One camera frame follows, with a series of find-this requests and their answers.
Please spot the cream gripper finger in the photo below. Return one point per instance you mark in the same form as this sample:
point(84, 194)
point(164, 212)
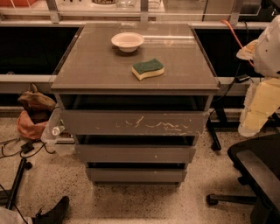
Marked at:
point(261, 101)
point(248, 51)

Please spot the grey drawer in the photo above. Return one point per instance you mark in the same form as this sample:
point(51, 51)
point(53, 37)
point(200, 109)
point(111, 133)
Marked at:
point(135, 175)
point(133, 154)
point(134, 123)

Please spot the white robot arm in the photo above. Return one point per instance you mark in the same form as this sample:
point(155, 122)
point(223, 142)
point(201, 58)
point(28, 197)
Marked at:
point(267, 54)

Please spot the grey drawer cabinet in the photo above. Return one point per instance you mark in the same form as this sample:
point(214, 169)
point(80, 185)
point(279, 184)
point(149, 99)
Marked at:
point(96, 75)

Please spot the grey bottom drawer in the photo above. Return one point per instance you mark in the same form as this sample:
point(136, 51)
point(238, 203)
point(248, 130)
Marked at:
point(135, 175)

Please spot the grey top drawer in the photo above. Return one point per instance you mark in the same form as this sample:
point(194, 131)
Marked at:
point(134, 123)

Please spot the black power adapter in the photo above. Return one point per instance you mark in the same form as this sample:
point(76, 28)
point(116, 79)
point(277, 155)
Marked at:
point(241, 78)

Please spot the black metal stand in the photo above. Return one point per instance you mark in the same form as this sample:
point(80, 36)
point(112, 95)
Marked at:
point(221, 119)

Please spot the black office chair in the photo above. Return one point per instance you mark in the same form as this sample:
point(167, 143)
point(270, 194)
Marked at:
point(258, 161)

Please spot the green yellow sponge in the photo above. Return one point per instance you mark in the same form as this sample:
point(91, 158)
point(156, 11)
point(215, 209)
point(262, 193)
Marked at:
point(148, 69)

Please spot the white bowl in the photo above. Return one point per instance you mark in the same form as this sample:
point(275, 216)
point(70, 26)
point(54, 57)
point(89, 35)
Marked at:
point(127, 42)

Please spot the clear plastic bin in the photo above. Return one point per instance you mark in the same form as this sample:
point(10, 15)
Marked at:
point(56, 135)

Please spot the brown cloth bag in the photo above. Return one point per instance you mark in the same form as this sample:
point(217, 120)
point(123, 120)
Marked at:
point(38, 106)

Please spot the orange cloth bag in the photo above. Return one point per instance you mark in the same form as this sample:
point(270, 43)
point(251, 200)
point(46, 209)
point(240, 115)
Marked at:
point(27, 128)

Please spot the black shoe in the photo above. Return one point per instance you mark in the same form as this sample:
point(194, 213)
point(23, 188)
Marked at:
point(55, 215)

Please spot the black floor adapter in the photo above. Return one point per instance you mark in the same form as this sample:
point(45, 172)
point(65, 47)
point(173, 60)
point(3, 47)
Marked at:
point(27, 147)

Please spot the black stand leg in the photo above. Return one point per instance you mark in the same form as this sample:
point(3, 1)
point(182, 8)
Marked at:
point(23, 165)

